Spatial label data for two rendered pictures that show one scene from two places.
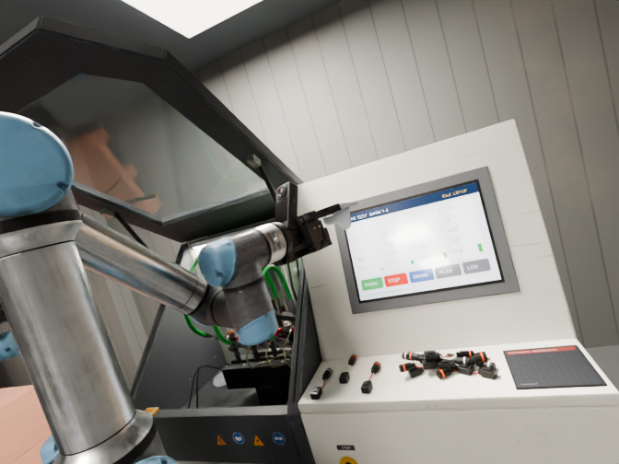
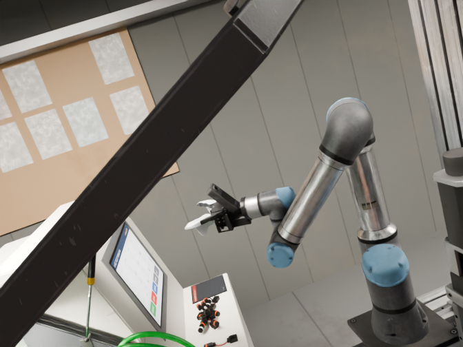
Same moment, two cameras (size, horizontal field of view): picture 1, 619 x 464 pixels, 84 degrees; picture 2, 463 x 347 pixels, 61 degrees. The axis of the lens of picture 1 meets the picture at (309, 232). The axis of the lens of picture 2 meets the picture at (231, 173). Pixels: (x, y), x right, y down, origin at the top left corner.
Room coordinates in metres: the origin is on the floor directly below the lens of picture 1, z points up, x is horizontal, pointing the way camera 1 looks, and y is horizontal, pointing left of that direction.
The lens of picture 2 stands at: (1.22, 1.13, 1.85)
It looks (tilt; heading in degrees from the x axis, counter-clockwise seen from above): 14 degrees down; 243
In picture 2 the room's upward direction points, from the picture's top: 19 degrees counter-clockwise
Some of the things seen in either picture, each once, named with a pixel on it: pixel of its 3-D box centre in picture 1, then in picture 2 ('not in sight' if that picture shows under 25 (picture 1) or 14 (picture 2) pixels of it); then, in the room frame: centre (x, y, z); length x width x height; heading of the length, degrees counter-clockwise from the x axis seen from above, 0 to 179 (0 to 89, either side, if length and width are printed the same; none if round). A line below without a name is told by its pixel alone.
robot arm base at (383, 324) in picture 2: not in sight; (396, 311); (0.51, 0.42, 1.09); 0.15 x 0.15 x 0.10
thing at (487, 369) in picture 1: (444, 360); (208, 310); (0.83, -0.24, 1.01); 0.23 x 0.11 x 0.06; 68
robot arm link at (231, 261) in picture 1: (235, 258); (278, 202); (0.60, 0.14, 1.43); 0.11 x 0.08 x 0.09; 135
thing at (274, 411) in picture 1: (210, 435); not in sight; (1.02, 0.48, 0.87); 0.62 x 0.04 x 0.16; 68
